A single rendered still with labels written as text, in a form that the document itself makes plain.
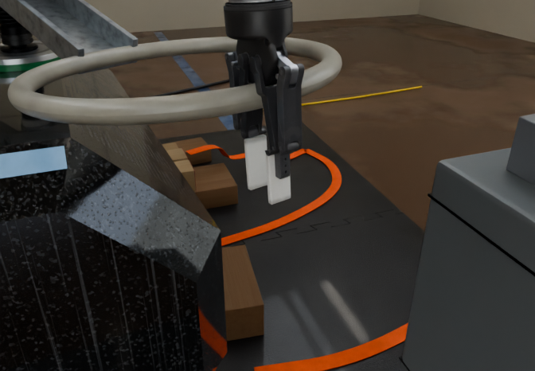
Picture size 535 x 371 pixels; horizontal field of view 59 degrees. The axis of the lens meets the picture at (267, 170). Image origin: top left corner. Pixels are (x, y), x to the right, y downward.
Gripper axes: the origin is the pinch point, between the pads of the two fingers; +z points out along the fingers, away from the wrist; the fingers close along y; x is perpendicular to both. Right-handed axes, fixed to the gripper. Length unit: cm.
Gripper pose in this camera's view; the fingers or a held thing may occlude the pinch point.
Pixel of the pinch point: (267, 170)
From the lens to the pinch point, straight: 59.2
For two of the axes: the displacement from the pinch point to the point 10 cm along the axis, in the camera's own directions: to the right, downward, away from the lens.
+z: 0.5, 9.1, 4.0
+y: -5.4, -3.1, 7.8
